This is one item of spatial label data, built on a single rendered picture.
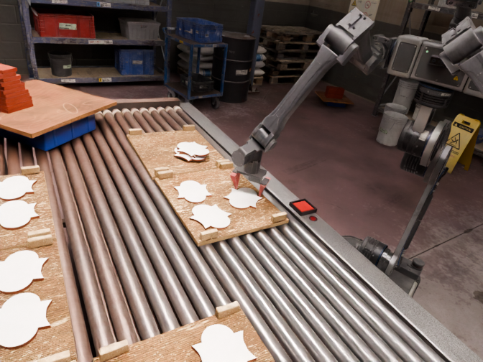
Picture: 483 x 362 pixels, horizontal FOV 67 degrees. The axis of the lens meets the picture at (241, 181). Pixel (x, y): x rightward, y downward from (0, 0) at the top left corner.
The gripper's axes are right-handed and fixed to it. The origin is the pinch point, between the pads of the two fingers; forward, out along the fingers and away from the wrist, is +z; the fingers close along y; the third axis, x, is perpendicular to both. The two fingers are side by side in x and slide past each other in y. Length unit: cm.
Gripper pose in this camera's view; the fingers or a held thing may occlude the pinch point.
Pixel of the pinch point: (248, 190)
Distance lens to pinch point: 139.5
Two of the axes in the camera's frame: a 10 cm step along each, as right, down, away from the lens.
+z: -1.3, 8.5, 5.1
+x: 3.7, -4.3, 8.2
